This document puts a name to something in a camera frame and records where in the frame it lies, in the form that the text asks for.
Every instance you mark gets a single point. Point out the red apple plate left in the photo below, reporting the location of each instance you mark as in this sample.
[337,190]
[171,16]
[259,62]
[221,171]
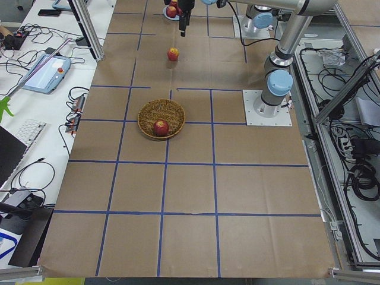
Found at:
[174,3]

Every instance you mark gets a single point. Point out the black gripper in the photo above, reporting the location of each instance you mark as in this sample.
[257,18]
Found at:
[186,5]

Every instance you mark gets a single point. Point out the red apple plate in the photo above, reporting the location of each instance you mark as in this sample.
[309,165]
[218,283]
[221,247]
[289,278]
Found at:
[174,3]
[179,11]
[170,11]

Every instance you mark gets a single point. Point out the woven wicker basket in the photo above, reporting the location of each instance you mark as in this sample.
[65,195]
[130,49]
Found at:
[161,110]

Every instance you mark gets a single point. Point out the red apple plate front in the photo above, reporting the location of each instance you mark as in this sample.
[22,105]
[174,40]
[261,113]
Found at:
[170,11]

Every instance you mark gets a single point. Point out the grey dock adapter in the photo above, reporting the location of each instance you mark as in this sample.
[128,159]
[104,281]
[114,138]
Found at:
[25,197]

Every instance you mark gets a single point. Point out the orange usb hub lower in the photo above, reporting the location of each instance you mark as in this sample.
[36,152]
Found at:
[72,125]

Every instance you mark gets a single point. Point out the orange usb hub upper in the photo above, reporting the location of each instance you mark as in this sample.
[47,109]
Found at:
[78,103]

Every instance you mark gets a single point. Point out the white keyboard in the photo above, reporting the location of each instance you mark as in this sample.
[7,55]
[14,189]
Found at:
[30,131]

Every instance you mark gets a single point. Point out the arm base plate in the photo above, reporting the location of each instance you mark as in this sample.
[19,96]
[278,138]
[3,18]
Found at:
[258,34]
[257,113]

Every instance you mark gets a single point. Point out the red yellow apple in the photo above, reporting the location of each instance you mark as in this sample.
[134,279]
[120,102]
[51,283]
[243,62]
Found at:
[173,54]

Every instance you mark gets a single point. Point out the black smartphone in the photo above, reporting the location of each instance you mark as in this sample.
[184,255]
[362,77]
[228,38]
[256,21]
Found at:
[49,12]

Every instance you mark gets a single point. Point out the black box lower left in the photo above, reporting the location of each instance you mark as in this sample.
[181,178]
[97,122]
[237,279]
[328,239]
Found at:
[29,247]

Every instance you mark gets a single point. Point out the teach pendant tablet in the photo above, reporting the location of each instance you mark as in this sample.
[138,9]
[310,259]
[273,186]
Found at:
[48,77]

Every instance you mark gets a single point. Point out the green hand pointer stick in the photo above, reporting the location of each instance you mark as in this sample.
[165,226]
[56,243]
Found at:
[40,65]

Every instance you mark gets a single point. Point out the dark red apple in basket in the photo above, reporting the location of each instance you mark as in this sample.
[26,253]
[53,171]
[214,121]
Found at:
[161,128]

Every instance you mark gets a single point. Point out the light blue plate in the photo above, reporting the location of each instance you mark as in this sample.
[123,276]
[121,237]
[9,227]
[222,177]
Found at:
[174,19]

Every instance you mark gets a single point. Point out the black laptop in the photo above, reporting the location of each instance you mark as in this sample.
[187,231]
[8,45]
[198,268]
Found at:
[12,152]

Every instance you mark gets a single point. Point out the aluminium frame post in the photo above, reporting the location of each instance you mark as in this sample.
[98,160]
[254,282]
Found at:
[85,24]

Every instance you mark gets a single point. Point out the red apple plate right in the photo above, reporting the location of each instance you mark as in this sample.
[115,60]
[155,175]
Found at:
[179,11]

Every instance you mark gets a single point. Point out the white power strip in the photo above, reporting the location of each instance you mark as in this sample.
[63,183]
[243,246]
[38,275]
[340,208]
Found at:
[345,147]

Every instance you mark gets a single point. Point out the orange usb hub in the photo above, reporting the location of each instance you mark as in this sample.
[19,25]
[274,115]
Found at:
[78,103]
[72,125]

